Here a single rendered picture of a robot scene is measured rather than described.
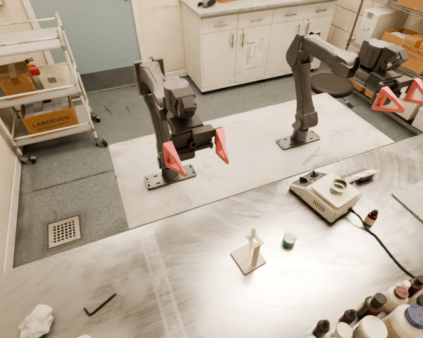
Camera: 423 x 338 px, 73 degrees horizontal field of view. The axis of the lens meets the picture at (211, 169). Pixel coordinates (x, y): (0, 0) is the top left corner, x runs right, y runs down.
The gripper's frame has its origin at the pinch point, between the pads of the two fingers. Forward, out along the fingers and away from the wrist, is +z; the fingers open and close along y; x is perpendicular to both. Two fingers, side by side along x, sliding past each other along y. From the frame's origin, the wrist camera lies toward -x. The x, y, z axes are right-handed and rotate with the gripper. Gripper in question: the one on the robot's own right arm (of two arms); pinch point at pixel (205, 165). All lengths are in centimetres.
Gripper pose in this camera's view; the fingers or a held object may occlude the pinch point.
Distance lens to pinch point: 59.0
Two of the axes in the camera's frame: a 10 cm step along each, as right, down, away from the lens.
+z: 3.9, 6.6, -6.5
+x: 0.0, 7.1, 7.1
